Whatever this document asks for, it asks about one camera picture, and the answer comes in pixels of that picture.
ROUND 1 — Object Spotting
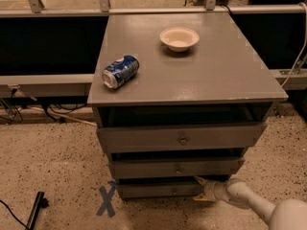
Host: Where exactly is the grey metal railing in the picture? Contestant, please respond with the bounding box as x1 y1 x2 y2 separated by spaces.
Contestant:
0 0 304 98

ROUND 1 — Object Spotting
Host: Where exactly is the grey drawer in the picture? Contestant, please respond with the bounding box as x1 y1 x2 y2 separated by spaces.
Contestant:
116 176 203 199
97 123 267 153
109 157 245 179

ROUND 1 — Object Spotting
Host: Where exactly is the grey bottom drawer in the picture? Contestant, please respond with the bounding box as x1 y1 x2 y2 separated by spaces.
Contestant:
116 176 203 199

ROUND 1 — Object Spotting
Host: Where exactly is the grey top drawer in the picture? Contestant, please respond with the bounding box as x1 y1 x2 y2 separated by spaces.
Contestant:
97 123 267 153

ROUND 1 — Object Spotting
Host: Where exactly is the white hanging cable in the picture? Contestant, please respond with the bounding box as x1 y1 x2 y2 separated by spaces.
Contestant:
280 2 307 88

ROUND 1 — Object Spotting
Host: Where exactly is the blue tape cross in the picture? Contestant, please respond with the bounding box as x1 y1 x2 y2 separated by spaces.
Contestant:
97 181 117 218

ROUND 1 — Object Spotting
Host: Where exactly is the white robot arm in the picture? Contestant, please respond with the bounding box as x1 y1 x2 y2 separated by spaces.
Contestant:
194 176 307 230

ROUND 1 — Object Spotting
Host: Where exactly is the black bar on floor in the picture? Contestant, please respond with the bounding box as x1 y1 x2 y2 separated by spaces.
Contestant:
25 192 49 230

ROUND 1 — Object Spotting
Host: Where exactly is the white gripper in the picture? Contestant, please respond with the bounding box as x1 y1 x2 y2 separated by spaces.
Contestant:
193 176 227 202

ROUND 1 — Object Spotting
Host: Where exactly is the black cable bundle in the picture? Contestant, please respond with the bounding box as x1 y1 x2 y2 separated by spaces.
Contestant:
0 86 89 125

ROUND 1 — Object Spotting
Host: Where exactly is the white bowl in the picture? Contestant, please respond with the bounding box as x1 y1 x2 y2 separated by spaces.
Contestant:
160 27 200 53

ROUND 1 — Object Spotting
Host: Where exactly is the grey middle drawer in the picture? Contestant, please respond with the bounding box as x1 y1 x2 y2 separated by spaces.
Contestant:
109 157 245 179

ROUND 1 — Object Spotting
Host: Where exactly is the grey drawer cabinet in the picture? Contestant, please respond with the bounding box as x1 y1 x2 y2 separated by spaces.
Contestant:
87 12 289 200

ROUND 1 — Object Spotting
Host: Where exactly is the crushed blue soda can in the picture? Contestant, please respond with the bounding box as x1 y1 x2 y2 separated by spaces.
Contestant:
102 55 140 89

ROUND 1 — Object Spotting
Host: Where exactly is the black floor cable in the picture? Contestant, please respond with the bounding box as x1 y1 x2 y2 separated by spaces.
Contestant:
0 198 29 230

